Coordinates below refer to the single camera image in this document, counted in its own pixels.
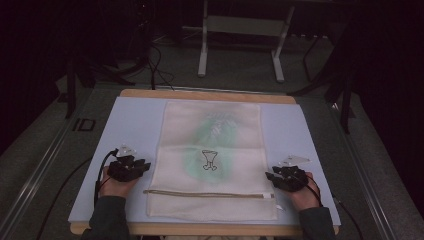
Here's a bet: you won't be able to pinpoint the black metal stand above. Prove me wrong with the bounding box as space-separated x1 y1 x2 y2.
287 31 357 135
63 0 158 120

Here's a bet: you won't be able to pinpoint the person's right hand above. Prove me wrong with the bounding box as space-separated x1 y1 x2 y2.
285 171 323 213

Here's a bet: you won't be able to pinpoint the metal floor rail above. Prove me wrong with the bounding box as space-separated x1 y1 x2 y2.
328 101 398 240
0 83 96 240

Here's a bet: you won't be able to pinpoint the person's left hand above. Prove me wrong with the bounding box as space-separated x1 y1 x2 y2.
97 166 141 200

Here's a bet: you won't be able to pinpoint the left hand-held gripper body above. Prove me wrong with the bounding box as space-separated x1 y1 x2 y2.
107 144 148 183

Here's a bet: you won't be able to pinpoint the light blue table mat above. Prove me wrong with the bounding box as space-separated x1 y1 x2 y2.
67 96 342 227

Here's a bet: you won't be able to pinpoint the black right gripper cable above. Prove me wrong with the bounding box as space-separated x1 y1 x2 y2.
305 174 365 240

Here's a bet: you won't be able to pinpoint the white metal stand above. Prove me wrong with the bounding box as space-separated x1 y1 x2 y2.
181 0 296 84

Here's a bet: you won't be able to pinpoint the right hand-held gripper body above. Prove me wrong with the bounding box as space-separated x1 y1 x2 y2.
276 154 311 193

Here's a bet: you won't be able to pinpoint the white table board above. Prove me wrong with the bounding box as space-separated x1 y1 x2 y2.
69 88 341 238

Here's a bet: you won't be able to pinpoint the black floor cables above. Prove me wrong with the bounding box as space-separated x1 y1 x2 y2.
145 41 176 92

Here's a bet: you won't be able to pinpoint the green garment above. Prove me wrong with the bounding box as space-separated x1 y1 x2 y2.
184 112 240 183

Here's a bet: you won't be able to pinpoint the white mesh laundry bag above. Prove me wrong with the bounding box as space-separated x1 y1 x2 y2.
145 100 279 222

